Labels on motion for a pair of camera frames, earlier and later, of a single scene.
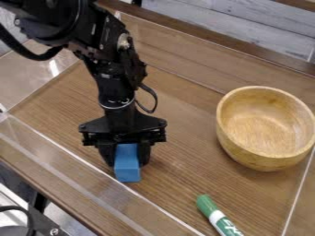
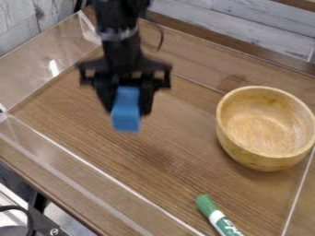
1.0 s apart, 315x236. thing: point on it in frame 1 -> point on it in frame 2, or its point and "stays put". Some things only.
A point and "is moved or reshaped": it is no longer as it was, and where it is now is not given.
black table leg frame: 40,225 stays put
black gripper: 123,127 -> 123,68
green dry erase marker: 222,222 stays put
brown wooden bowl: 264,127 stays put
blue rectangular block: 127,163 is moved or reshaped
